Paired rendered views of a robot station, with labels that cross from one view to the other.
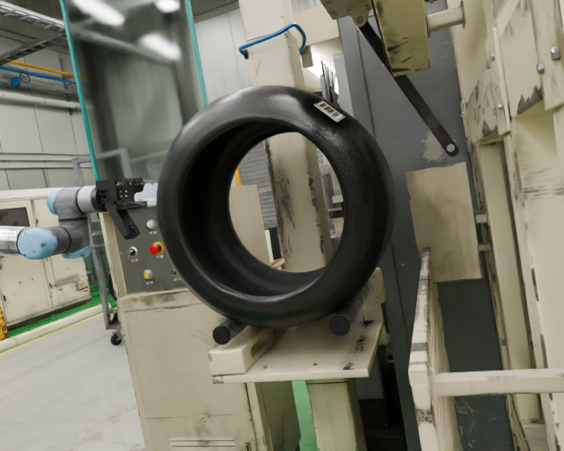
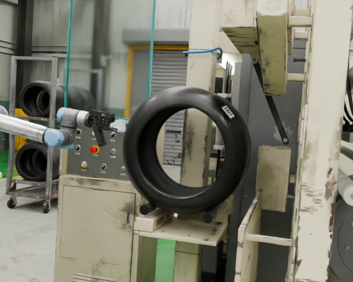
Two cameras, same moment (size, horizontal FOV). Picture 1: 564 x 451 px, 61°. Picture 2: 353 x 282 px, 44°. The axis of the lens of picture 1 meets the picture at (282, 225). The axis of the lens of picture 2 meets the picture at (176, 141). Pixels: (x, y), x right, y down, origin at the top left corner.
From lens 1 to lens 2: 0.83 m
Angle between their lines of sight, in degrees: 4
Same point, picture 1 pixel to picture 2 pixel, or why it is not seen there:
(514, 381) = (270, 239)
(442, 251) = (268, 193)
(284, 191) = (189, 138)
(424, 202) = (265, 165)
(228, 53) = not seen: outside the picture
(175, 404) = (82, 250)
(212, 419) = (105, 265)
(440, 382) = (247, 235)
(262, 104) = (196, 99)
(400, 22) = (272, 77)
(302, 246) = (192, 172)
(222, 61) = not seen: outside the picture
